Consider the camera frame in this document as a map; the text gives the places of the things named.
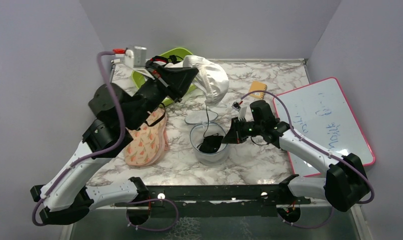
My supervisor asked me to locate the white mesh laundry bag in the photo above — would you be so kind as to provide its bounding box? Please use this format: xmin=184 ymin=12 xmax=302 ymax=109
xmin=184 ymin=109 xmax=230 ymax=166

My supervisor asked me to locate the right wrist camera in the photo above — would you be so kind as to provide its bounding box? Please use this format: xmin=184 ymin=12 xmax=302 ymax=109
xmin=231 ymin=100 xmax=247 ymax=121

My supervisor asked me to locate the pink framed whiteboard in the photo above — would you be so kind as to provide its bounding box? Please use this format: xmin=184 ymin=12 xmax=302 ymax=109
xmin=272 ymin=77 xmax=376 ymax=166

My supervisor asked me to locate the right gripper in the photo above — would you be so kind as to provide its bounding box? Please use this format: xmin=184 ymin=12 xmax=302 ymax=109
xmin=222 ymin=116 xmax=264 ymax=144

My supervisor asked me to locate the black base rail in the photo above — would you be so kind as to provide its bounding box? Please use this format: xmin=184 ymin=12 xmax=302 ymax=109
xmin=114 ymin=184 xmax=311 ymax=218

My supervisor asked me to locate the red black garment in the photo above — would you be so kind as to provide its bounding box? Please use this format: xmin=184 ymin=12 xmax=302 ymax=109
xmin=145 ymin=55 xmax=184 ymax=69

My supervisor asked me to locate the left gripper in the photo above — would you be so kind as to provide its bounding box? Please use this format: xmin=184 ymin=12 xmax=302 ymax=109
xmin=126 ymin=60 xmax=200 ymax=130

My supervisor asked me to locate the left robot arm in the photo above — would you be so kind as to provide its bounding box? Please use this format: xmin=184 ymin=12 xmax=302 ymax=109
xmin=30 ymin=66 xmax=199 ymax=227

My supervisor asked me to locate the floral peach laundry bag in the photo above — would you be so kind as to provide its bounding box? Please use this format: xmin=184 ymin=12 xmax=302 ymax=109
xmin=124 ymin=107 xmax=169 ymax=168

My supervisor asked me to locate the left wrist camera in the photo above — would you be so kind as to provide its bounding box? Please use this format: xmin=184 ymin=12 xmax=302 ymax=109
xmin=112 ymin=45 xmax=154 ymax=79

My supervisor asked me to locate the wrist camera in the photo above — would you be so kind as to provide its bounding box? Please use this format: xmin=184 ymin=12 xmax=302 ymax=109
xmin=231 ymin=100 xmax=247 ymax=121
xmin=112 ymin=45 xmax=154 ymax=79

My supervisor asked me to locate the black bra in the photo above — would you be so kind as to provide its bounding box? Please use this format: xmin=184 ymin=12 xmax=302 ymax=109
xmin=196 ymin=105 xmax=225 ymax=154

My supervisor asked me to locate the small orange notebook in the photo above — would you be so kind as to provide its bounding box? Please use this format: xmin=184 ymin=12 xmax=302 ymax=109
xmin=249 ymin=81 xmax=268 ymax=100

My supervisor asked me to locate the green plastic basin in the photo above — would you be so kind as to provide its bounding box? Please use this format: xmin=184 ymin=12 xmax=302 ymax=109
xmin=131 ymin=47 xmax=193 ymax=106

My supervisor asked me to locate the white bra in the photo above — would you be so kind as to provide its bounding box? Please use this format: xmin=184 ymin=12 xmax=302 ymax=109
xmin=165 ymin=55 xmax=230 ymax=107

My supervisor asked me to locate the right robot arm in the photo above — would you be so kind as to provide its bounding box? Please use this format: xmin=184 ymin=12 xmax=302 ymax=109
xmin=222 ymin=100 xmax=375 ymax=212

